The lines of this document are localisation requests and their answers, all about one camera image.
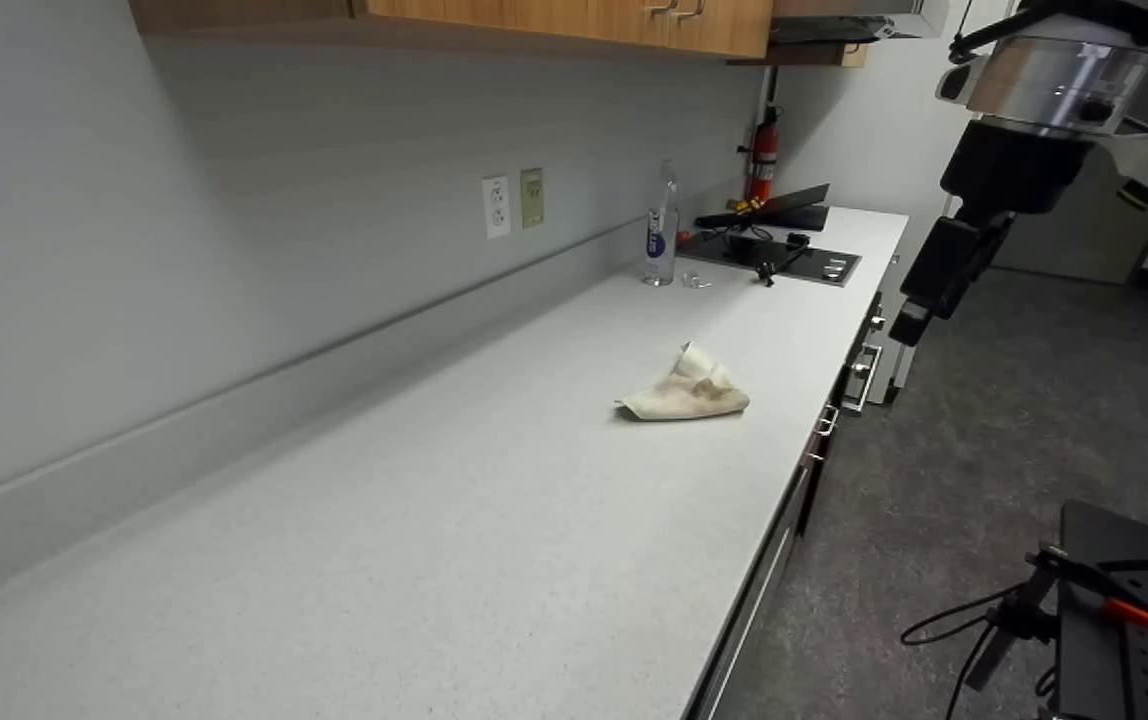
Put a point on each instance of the beige stained cloth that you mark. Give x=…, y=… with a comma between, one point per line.
x=689, y=390

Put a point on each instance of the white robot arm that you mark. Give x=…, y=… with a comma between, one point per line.
x=1040, y=84

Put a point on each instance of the clear water bottle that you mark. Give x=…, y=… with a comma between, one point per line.
x=659, y=237

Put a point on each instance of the red fire extinguisher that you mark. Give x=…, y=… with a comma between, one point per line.
x=764, y=151

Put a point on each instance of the beige wall plate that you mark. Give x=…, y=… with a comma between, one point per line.
x=529, y=199

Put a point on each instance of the white wall power outlet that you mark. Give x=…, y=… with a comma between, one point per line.
x=496, y=207

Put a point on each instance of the wooden wall cabinet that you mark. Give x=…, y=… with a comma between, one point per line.
x=726, y=30

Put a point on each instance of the orange handled clamp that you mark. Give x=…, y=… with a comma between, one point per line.
x=1114, y=593

